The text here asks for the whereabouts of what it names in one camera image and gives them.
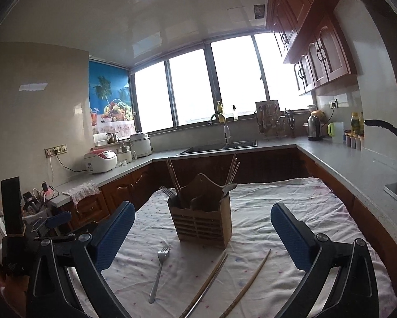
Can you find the yellow dish soap bottle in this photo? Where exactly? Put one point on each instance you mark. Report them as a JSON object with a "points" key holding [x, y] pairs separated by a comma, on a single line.
{"points": [[220, 107]]}

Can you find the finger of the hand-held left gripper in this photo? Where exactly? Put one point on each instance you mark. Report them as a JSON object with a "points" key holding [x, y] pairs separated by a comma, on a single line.
{"points": [[57, 219]]}

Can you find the metal fork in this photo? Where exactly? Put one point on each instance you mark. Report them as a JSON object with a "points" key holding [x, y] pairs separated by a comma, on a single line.
{"points": [[158, 271], [172, 191], [165, 190]]}

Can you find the red and white rice cooker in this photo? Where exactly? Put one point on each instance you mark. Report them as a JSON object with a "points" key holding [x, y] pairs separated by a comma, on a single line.
{"points": [[100, 161]]}

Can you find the clear soap dispenser bottle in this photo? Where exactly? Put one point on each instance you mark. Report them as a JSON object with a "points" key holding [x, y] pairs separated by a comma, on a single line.
{"points": [[235, 112]]}

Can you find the wooden wall cabinets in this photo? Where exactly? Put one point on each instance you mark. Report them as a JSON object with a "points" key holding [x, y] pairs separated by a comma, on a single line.
{"points": [[317, 39]]}

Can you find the wooden cutting board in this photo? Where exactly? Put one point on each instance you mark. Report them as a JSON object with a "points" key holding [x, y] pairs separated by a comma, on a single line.
{"points": [[267, 105]]}

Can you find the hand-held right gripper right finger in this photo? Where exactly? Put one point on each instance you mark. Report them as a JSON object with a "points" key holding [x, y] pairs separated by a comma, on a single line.
{"points": [[293, 235]]}

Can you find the kitchen window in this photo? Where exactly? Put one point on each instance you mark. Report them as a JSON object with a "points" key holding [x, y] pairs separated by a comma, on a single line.
{"points": [[234, 79]]}

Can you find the dark chopstick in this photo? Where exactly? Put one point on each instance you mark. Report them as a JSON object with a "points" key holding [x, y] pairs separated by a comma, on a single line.
{"points": [[172, 177]]}

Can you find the metal utensil stand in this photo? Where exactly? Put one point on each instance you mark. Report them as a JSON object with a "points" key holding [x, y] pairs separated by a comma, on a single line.
{"points": [[289, 122]]}

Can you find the orange container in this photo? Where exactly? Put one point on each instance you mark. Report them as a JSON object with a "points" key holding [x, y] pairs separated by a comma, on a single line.
{"points": [[318, 114]]}

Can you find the dark kitchen sink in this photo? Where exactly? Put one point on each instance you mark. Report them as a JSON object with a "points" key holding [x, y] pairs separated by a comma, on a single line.
{"points": [[218, 147]]}

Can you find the wall socket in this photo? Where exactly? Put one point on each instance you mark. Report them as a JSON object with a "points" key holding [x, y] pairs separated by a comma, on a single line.
{"points": [[333, 103]]}

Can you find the metal dish rack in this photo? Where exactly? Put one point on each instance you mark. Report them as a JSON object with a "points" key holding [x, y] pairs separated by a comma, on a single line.
{"points": [[268, 124]]}

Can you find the tropical fruit window blind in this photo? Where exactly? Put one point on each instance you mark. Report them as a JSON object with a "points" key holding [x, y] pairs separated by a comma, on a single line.
{"points": [[110, 96]]}

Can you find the white electric cooker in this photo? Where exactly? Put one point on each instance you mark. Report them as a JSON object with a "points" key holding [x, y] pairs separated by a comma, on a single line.
{"points": [[141, 145]]}

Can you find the white spice jar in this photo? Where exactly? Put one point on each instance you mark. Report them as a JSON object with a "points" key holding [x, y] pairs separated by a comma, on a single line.
{"points": [[348, 141], [359, 143], [353, 142]]}

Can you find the white blender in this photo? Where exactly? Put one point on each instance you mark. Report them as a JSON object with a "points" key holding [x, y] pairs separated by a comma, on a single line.
{"points": [[124, 154]]}

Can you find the steel electric kettle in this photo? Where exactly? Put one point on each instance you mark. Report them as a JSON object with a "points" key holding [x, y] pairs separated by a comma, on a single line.
{"points": [[315, 127]]}

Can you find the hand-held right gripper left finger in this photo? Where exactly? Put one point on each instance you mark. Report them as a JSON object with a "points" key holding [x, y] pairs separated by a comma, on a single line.
{"points": [[114, 235]]}

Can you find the green and white jug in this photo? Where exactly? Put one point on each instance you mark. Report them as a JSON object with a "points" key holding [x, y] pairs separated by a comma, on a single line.
{"points": [[336, 133]]}

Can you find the white lace cloth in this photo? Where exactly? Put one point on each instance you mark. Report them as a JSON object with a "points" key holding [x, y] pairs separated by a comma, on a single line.
{"points": [[82, 192]]}

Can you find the wooden utensil holder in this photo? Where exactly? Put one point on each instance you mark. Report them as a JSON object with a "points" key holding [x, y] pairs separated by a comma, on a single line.
{"points": [[198, 225]]}

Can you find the yellow oil bottle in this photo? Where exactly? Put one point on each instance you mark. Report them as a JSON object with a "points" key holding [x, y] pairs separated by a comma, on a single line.
{"points": [[354, 122]]}

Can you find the kitchen faucet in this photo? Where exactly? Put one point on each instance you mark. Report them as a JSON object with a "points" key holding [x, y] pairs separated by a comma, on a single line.
{"points": [[223, 129]]}

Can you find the white floral tablecloth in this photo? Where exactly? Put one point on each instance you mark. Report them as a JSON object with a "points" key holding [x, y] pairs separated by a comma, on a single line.
{"points": [[251, 212]]}

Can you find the metal spoon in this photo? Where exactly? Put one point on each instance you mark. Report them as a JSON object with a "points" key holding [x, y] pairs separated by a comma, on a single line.
{"points": [[230, 187]]}

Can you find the pale chopstick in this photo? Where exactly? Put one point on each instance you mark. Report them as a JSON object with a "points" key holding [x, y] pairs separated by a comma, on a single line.
{"points": [[237, 171], [229, 174]]}

